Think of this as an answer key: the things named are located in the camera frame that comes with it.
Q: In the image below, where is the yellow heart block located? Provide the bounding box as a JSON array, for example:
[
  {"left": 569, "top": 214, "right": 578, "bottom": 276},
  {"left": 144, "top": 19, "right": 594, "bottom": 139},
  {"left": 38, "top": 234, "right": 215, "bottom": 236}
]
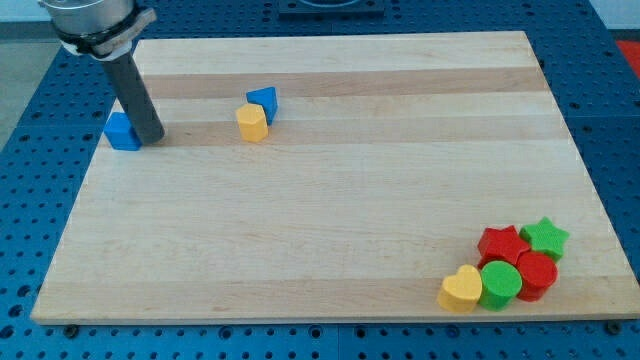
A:
[{"left": 436, "top": 264, "right": 483, "bottom": 314}]

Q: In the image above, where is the green cylinder block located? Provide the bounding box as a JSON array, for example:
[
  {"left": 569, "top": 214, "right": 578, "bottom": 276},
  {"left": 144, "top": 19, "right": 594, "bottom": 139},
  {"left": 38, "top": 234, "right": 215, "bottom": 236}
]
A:
[{"left": 479, "top": 261, "right": 523, "bottom": 311}]

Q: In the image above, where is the blue cube block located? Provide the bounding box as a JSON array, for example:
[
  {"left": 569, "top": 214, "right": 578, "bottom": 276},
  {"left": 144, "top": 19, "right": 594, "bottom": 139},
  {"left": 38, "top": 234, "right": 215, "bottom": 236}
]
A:
[{"left": 103, "top": 112, "right": 142, "bottom": 151}]

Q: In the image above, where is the red cylinder block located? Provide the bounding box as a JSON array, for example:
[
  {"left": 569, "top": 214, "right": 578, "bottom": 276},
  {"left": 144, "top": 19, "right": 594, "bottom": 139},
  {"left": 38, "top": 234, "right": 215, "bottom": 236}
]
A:
[{"left": 516, "top": 251, "right": 558, "bottom": 302}]

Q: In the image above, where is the red star block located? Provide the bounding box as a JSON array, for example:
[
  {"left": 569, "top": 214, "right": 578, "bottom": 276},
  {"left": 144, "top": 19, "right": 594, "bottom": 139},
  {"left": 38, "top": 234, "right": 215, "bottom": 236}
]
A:
[{"left": 477, "top": 225, "right": 531, "bottom": 268}]

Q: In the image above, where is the blue triangle block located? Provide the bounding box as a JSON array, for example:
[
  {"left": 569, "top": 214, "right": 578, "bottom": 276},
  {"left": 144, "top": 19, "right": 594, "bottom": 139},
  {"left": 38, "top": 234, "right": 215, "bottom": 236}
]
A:
[{"left": 246, "top": 87, "right": 278, "bottom": 126}]

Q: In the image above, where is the light wooden board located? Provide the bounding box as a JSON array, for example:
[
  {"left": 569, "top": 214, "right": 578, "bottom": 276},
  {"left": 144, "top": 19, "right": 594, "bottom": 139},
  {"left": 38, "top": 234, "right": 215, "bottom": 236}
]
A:
[{"left": 31, "top": 31, "right": 639, "bottom": 325}]

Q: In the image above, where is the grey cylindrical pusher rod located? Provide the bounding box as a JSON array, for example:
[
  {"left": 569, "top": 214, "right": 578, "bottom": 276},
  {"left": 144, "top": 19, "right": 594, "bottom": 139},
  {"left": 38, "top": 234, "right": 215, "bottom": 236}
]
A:
[{"left": 102, "top": 52, "right": 165, "bottom": 145}]

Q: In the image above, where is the yellow hexagon block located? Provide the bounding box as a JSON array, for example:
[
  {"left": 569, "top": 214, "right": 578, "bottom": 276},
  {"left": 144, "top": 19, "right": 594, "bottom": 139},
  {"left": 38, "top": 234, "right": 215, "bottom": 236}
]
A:
[{"left": 235, "top": 103, "right": 269, "bottom": 142}]

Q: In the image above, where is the green star block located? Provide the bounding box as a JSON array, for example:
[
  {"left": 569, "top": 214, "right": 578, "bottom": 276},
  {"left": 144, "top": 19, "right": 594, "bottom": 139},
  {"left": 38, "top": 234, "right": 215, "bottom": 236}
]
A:
[{"left": 519, "top": 217, "right": 570, "bottom": 262}]

